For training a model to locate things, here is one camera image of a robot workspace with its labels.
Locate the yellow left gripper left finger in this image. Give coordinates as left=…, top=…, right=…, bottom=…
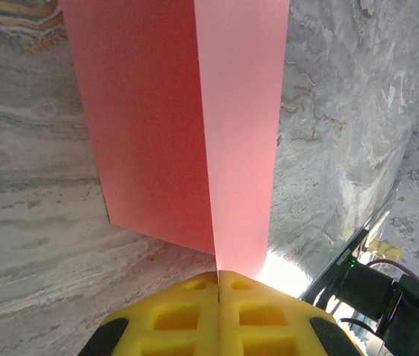
left=77, top=270, right=220, bottom=356

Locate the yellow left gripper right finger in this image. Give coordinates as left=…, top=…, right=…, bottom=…
left=219, top=270, right=362, bottom=356

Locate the pink cloth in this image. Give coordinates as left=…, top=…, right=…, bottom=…
left=59, top=0, right=291, bottom=285

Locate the black base cable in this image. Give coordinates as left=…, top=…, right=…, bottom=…
left=311, top=289, right=384, bottom=337

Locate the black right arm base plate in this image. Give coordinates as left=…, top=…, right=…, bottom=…
left=298, top=228, right=370, bottom=302

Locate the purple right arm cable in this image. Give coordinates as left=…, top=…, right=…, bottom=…
left=367, top=258, right=418, bottom=279

